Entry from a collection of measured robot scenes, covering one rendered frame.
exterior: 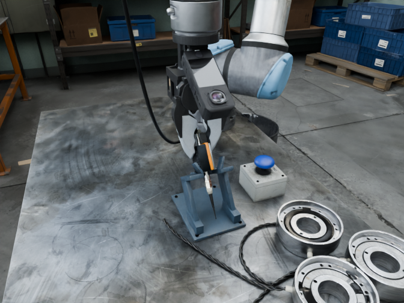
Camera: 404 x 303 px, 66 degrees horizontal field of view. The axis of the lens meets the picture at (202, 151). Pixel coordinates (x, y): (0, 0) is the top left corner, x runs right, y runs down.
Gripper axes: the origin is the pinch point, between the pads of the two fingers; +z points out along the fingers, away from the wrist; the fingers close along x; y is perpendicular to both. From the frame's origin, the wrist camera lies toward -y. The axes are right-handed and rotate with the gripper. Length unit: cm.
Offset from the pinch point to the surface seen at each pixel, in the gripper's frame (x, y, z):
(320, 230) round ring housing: -14.3, -16.9, 8.9
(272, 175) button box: -14.3, -2.5, 7.3
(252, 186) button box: -9.9, -2.3, 8.9
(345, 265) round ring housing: -12.4, -24.2, 8.2
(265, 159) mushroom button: -13.4, -0.7, 4.3
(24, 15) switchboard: 55, 358, 18
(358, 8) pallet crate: -303, 253, 16
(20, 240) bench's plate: 32.1, 3.0, 12.0
